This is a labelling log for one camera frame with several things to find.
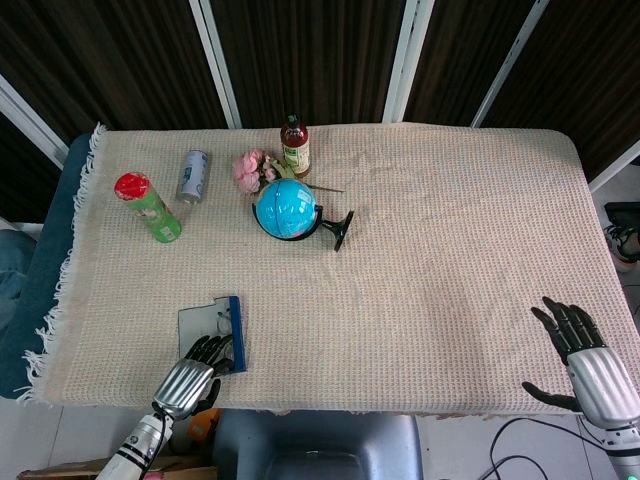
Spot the pink artificial flower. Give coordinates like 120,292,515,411
232,149,345,196

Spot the blue card box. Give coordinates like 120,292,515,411
177,294,249,376

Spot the brown cardboard box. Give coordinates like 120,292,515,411
17,452,219,480

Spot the blue globe on black stand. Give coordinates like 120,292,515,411
251,179,355,252

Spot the beige waffle-weave tablecloth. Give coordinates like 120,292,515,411
13,122,639,417

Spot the blue jeans leg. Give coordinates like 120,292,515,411
0,227,39,346

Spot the green canister with red lid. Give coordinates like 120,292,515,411
113,172,183,245

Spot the blue patterned under cloth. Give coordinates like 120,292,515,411
0,132,96,399

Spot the orange object under table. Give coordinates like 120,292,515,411
187,408,221,441

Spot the black floor cable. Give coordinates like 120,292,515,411
487,417,609,480

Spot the silver blue drink can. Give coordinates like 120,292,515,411
175,148,211,205

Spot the white screen frame post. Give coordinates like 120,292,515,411
469,0,551,129
0,74,70,156
188,0,244,129
383,0,435,124
587,139,640,194

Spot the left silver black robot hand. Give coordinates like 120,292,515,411
151,334,236,420

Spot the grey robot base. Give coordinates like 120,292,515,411
212,408,424,480

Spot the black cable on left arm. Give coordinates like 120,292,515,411
148,402,174,466

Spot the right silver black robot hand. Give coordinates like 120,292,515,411
521,295,640,430

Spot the brown tea bottle green label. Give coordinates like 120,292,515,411
279,114,312,179

